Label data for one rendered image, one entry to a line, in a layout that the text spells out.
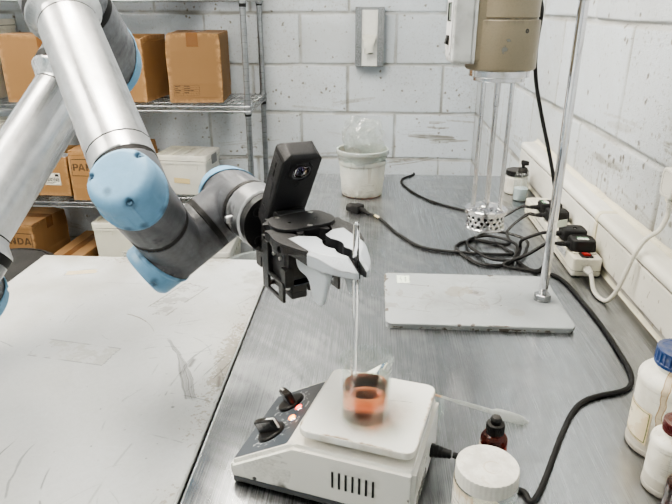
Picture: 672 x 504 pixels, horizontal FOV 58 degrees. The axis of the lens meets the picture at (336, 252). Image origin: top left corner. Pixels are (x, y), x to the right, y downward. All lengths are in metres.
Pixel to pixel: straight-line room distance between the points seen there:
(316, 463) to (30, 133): 0.60
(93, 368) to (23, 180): 0.28
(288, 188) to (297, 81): 2.38
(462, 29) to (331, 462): 0.61
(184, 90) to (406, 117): 1.05
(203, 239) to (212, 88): 1.99
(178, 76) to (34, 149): 1.84
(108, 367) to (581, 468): 0.63
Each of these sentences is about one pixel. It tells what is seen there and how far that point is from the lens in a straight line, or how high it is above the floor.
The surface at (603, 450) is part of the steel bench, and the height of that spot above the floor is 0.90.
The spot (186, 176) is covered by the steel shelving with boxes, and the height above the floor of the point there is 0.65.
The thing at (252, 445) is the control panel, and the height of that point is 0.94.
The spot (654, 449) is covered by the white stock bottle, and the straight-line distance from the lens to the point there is 0.74.
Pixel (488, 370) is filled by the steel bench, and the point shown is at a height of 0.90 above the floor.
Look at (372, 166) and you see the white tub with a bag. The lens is 1.61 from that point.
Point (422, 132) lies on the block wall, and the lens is 3.05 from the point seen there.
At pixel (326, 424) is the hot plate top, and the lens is 0.64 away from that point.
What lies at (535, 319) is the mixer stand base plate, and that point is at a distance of 1.04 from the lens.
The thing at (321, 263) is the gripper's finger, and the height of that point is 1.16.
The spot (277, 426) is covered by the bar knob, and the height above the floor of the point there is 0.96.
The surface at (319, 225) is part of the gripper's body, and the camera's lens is 0.63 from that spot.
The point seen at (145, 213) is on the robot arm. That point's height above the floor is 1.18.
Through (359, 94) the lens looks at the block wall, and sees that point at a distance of 3.01.
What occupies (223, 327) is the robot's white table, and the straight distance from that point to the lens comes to 1.00.
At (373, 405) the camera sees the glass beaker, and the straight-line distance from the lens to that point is 0.61.
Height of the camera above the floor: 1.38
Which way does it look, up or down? 22 degrees down
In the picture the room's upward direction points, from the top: straight up
